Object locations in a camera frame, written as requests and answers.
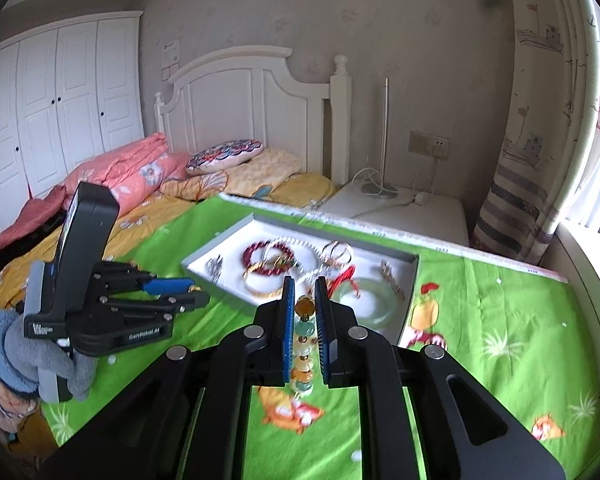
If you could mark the green printed blanket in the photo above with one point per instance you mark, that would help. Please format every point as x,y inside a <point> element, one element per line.
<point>505,310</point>

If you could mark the silver filigree ornament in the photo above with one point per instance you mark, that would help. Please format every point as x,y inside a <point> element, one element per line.
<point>214,266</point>

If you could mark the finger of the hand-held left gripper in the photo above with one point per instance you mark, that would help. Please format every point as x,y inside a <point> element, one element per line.
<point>172,286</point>
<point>195,301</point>

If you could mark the white wardrobe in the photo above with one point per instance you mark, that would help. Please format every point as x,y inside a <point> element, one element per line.
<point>55,110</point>

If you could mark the white nightstand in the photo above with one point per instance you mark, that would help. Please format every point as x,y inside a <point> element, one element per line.
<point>420,222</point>

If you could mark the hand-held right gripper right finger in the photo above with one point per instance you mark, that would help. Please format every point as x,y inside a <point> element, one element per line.
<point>321,330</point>

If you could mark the beige wall socket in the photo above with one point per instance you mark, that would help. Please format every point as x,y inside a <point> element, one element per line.
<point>429,143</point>

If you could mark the striped printed curtain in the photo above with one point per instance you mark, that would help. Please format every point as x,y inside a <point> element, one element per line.
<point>530,110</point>

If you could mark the pink floral quilt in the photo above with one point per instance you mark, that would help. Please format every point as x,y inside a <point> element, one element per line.
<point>125,170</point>

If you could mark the clear pale jade bangle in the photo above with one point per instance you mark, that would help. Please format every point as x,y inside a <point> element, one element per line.
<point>380,312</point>

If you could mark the peach fan print pillow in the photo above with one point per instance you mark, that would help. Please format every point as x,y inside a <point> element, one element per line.
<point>275,165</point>

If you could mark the white jewelry box silver sides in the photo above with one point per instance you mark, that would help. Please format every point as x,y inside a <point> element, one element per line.
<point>230,280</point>

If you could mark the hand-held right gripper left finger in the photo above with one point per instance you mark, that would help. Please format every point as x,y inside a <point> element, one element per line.
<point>288,330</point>

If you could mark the white wooden headboard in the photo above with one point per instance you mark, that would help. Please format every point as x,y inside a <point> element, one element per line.
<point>230,105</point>

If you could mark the person's left hand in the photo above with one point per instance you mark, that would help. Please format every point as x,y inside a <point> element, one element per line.
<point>25,355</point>

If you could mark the white pole lamp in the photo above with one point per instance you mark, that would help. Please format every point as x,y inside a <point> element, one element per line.
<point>384,135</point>

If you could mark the dark cloth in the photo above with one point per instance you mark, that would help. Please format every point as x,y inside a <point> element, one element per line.
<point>15,252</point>

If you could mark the yellow floral bedsheet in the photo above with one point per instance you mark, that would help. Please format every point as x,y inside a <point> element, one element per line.
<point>300,186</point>

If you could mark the thin gold bangle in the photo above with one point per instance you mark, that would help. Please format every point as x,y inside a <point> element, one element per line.
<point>260,290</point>

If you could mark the round patterned cushion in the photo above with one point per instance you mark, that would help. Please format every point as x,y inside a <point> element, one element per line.
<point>225,156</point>

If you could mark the person's left forearm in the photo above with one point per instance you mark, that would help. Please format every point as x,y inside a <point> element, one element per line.
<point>0,410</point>

